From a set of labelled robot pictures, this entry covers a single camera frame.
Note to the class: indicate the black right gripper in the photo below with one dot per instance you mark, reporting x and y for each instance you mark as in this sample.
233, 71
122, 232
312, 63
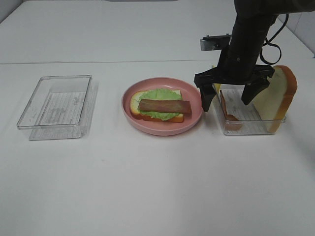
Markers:
233, 69

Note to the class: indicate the bacon strip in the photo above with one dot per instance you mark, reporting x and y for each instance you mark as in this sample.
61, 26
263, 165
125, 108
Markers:
165, 106
232, 122

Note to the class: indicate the green lettuce leaf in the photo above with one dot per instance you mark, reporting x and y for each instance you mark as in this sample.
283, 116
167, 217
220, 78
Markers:
159, 94

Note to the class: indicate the bread slice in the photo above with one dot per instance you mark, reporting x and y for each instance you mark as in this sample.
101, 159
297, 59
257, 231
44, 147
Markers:
273, 102
139, 116

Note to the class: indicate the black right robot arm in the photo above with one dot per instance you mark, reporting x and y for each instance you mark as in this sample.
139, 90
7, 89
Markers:
240, 50

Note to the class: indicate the yellow cheese slice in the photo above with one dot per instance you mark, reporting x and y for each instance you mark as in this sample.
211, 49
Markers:
216, 85

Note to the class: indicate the right clear plastic container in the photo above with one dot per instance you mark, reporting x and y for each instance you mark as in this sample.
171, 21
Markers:
247, 115

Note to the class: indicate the clear plastic container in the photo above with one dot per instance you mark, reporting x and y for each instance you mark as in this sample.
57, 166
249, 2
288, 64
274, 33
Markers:
60, 107
247, 115

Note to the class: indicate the pink round plate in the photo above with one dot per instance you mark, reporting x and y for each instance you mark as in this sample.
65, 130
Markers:
164, 128

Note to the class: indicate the left clear plastic container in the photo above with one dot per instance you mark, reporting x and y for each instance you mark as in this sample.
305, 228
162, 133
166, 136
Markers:
60, 107

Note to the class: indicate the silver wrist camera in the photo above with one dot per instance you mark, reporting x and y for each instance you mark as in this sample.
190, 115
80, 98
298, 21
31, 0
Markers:
212, 43

